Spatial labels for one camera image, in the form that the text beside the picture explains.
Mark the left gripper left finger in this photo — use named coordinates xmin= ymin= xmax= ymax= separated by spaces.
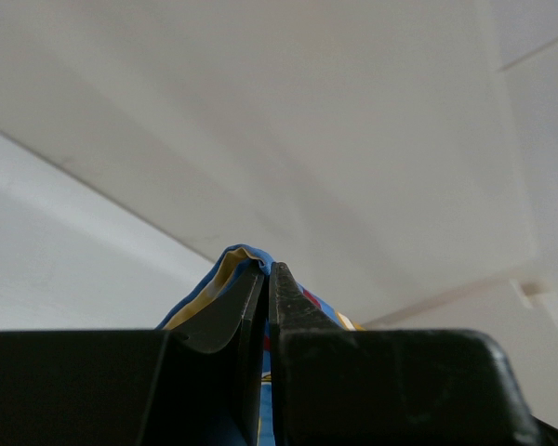
xmin=0 ymin=267 xmax=265 ymax=445

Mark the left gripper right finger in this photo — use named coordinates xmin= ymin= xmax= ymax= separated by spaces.
xmin=269 ymin=263 xmax=558 ymax=445

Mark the blue Pikachu cloth placemat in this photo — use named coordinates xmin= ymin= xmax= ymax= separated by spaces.
xmin=158 ymin=244 xmax=368 ymax=445

